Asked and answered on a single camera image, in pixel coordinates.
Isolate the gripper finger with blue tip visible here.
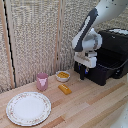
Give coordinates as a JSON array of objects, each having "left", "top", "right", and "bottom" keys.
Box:
[{"left": 84, "top": 67, "right": 90, "bottom": 75}]

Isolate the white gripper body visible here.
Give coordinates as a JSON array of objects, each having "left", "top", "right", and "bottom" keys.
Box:
[{"left": 73, "top": 50, "right": 99, "bottom": 69}]

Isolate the yellow-orange food block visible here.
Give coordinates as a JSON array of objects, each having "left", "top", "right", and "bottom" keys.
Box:
[{"left": 57, "top": 83, "right": 73, "bottom": 96}]

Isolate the black air fryer body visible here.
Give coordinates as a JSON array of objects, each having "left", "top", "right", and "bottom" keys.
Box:
[{"left": 97, "top": 28, "right": 128, "bottom": 80}]

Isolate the small bowl with yellow food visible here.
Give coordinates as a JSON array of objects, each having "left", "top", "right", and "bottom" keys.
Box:
[{"left": 55, "top": 70, "right": 71, "bottom": 83}]

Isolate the pink cup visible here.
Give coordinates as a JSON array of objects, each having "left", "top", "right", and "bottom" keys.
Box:
[{"left": 36, "top": 72, "right": 50, "bottom": 92}]

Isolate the beige woven folding screen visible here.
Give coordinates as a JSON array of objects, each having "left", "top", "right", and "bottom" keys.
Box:
[{"left": 0, "top": 0, "right": 128, "bottom": 94}]

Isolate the white plate with floral rim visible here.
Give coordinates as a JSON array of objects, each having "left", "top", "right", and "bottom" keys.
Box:
[{"left": 5, "top": 91, "right": 53, "bottom": 127}]

